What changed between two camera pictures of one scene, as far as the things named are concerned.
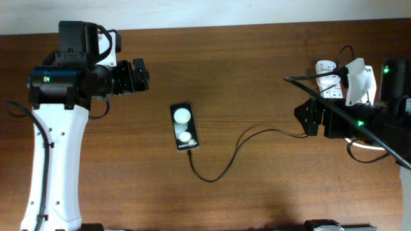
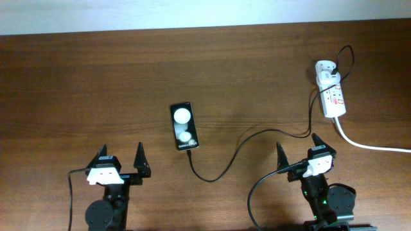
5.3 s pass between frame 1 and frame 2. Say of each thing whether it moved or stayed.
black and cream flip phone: stayed
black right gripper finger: moved
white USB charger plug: stayed
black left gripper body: moved
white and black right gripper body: moved
